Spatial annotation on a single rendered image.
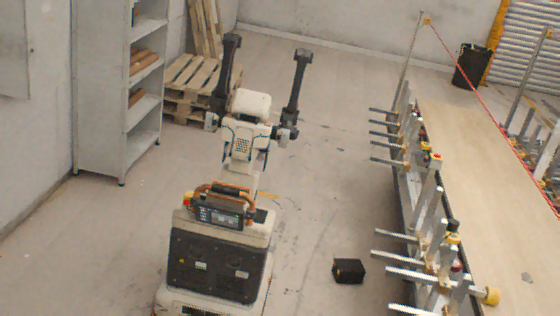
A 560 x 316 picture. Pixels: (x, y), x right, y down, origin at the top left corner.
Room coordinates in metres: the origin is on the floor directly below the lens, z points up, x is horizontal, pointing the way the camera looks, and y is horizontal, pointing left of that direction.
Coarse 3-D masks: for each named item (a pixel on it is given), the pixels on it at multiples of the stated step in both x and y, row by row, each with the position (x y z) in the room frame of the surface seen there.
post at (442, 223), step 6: (438, 222) 2.18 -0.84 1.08; (444, 222) 2.15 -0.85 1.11; (438, 228) 2.16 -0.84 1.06; (444, 228) 2.15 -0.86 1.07; (438, 234) 2.15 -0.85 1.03; (432, 240) 2.17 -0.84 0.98; (438, 240) 2.15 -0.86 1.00; (432, 246) 2.15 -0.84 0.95; (438, 246) 2.15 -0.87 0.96; (432, 252) 2.15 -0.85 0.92; (432, 258) 2.15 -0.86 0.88
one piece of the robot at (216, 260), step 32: (192, 192) 2.27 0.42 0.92; (224, 192) 2.22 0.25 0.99; (192, 224) 2.22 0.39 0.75; (256, 224) 2.25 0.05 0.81; (192, 256) 2.22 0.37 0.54; (224, 256) 2.21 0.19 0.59; (256, 256) 2.20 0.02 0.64; (192, 288) 2.22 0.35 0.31; (224, 288) 2.21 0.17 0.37; (256, 288) 2.20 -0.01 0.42
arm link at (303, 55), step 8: (296, 56) 2.82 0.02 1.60; (304, 56) 2.82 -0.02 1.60; (304, 64) 2.81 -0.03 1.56; (296, 72) 2.80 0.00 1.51; (296, 80) 2.79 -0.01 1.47; (296, 88) 2.78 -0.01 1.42; (296, 96) 2.78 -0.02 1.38; (288, 104) 2.77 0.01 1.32; (296, 104) 2.77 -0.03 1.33; (296, 112) 2.77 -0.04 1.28; (280, 120) 2.74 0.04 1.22; (296, 120) 2.74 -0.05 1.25
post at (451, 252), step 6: (450, 246) 1.92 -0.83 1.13; (456, 246) 1.92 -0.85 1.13; (450, 252) 1.90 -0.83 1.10; (456, 252) 1.90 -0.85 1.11; (444, 258) 1.93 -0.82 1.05; (450, 258) 1.90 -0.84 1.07; (444, 264) 1.90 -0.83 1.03; (450, 264) 1.90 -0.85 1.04; (444, 270) 1.90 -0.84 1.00; (432, 288) 1.92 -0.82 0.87; (432, 294) 1.90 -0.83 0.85; (438, 294) 1.90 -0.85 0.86; (432, 300) 1.90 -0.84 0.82; (426, 306) 1.91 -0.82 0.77; (432, 306) 1.90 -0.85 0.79
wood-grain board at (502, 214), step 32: (448, 128) 4.08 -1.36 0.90; (480, 128) 4.24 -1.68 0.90; (448, 160) 3.40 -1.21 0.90; (480, 160) 3.52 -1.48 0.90; (512, 160) 3.65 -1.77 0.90; (448, 192) 2.89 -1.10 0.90; (480, 192) 2.98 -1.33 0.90; (512, 192) 3.08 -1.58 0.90; (480, 224) 2.56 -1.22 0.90; (512, 224) 2.64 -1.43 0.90; (544, 224) 2.72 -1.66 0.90; (480, 256) 2.23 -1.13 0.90; (512, 256) 2.29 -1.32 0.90; (544, 256) 2.35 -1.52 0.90; (512, 288) 2.01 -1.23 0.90; (544, 288) 2.06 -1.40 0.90
